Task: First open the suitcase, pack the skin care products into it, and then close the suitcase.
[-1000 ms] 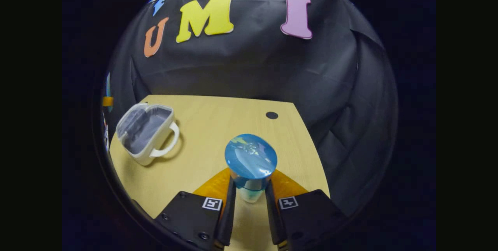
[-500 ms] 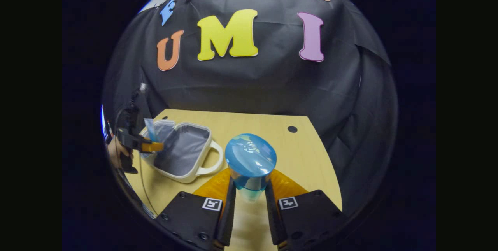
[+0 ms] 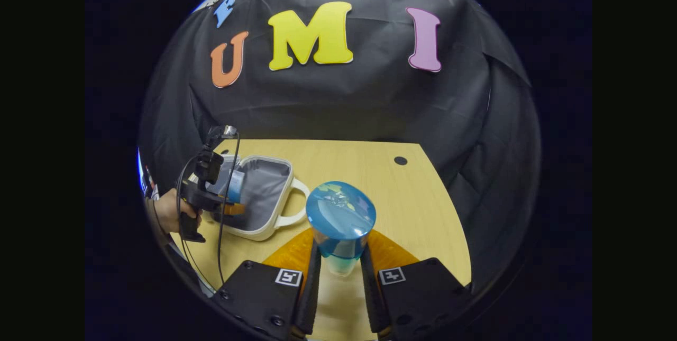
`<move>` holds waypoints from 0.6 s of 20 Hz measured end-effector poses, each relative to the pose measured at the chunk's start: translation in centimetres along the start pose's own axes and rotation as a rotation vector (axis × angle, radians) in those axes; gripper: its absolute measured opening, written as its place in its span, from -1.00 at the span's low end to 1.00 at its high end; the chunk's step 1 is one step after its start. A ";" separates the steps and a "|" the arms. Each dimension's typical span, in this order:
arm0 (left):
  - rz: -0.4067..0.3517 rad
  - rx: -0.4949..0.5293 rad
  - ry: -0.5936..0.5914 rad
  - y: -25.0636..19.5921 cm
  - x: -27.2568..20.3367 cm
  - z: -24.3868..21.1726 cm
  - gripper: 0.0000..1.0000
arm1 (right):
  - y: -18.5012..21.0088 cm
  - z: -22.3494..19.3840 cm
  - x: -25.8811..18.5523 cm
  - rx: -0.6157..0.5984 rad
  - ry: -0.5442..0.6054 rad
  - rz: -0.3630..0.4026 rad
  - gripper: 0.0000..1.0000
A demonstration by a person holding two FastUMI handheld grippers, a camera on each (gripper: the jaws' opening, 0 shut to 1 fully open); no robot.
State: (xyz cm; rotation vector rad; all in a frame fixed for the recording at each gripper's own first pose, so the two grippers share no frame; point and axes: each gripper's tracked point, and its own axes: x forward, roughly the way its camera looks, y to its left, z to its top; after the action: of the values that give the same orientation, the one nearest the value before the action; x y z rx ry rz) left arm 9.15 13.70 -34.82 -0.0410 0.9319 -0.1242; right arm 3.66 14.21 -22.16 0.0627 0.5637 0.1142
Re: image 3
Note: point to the white suitcase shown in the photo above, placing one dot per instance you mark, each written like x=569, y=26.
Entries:
x=264, y=193

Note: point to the blue-capped clear bottle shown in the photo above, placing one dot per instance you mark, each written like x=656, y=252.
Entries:
x=341, y=214

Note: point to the black backdrop cloth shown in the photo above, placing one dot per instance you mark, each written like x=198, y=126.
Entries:
x=344, y=103

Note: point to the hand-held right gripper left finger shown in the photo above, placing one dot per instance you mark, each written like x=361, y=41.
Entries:
x=309, y=298

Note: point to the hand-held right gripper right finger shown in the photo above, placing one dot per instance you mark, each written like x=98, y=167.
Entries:
x=373, y=298

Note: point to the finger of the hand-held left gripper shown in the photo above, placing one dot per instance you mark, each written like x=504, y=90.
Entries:
x=234, y=209

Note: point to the small blue liquid bottle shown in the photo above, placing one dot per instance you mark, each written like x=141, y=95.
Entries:
x=237, y=185

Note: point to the red and white object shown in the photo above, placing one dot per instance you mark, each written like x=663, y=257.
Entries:
x=151, y=185

